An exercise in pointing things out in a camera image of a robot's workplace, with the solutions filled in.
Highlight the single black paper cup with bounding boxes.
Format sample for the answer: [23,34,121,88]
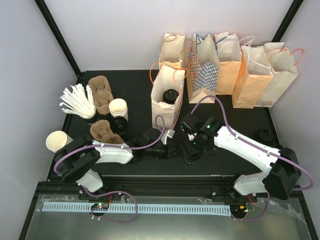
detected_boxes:
[184,157,199,165]

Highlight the Cream Bear paper bag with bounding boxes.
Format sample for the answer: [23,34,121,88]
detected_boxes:
[149,65,189,130]

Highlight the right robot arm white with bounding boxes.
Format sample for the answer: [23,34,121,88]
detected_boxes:
[180,113,302,202]

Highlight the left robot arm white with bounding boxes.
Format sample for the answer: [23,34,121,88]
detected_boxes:
[54,128,177,200]

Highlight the blue checkered paper bag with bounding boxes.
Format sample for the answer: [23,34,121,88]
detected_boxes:
[186,33,220,104]

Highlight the back pulp cup carrier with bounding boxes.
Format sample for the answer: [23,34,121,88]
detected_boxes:
[88,75,114,115]

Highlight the orange bag behind right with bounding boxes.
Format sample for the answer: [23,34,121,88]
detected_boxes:
[232,36,274,109]

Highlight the plain beige paper bag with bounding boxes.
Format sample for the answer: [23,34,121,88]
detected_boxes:
[158,33,186,69]

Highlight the white wrapped straws bundle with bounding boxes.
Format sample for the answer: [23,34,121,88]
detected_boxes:
[59,83,96,120]

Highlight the right Cream Bear bag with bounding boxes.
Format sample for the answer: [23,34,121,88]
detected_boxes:
[255,42,304,108]

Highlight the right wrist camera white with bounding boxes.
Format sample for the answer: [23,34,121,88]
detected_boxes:
[187,134,195,141]

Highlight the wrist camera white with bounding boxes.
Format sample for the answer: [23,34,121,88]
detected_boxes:
[161,129,175,145]
[187,134,195,141]

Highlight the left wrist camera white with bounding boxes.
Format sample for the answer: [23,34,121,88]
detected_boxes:
[161,129,175,145]

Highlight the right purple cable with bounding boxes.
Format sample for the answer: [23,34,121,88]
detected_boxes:
[191,94,315,222]

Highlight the purple cable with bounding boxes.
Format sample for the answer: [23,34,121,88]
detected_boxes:
[53,114,166,224]
[191,94,315,222]

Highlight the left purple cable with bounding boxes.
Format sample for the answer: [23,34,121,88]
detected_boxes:
[53,114,166,224]

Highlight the orange bag white handles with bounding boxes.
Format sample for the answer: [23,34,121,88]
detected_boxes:
[214,31,242,95]

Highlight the pale blue cable duct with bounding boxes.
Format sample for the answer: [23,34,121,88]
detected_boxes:
[42,202,231,217]

